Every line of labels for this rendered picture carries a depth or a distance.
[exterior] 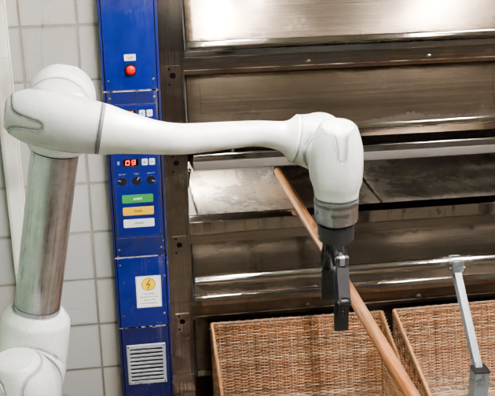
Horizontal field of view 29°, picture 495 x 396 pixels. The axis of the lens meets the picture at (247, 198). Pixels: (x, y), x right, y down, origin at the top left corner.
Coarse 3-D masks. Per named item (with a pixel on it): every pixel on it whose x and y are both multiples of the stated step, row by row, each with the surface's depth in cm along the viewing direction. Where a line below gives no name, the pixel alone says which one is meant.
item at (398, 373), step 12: (276, 168) 324; (288, 180) 313; (288, 192) 304; (300, 204) 292; (300, 216) 287; (312, 228) 276; (360, 300) 234; (360, 312) 229; (372, 324) 222; (372, 336) 219; (384, 348) 212; (384, 360) 210; (396, 360) 208; (396, 372) 204; (408, 384) 199
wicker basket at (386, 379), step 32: (256, 320) 299; (288, 320) 300; (320, 320) 302; (352, 320) 303; (384, 320) 300; (224, 352) 299; (256, 352) 300; (320, 352) 303; (352, 352) 304; (224, 384) 300; (256, 384) 302; (288, 384) 303; (352, 384) 305; (384, 384) 304
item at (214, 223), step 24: (192, 216) 293; (216, 216) 292; (240, 216) 292; (264, 216) 292; (288, 216) 292; (312, 216) 293; (360, 216) 296; (384, 216) 297; (408, 216) 298; (432, 216) 299
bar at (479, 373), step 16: (448, 256) 266; (464, 256) 264; (480, 256) 265; (240, 272) 257; (256, 272) 256; (272, 272) 257; (288, 272) 257; (304, 272) 258; (320, 272) 258; (352, 272) 260; (368, 272) 260; (384, 272) 262; (464, 288) 262; (464, 304) 260; (464, 320) 258; (480, 368) 252; (480, 384) 251
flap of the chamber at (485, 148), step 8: (480, 136) 297; (488, 136) 296; (208, 152) 284; (216, 152) 283; (368, 152) 273; (376, 152) 273; (384, 152) 274; (392, 152) 274; (400, 152) 274; (408, 152) 275; (416, 152) 275; (424, 152) 275; (432, 152) 276; (440, 152) 276; (448, 152) 276; (456, 152) 277; (464, 152) 277; (472, 152) 277; (480, 152) 278; (488, 152) 278; (192, 160) 269; (224, 160) 267; (232, 160) 268; (240, 160) 268; (248, 160) 268; (256, 160) 269; (264, 160) 269; (272, 160) 269; (280, 160) 270; (192, 168) 269; (200, 168) 267; (208, 168) 267; (216, 168) 267; (224, 168) 268; (232, 168) 268
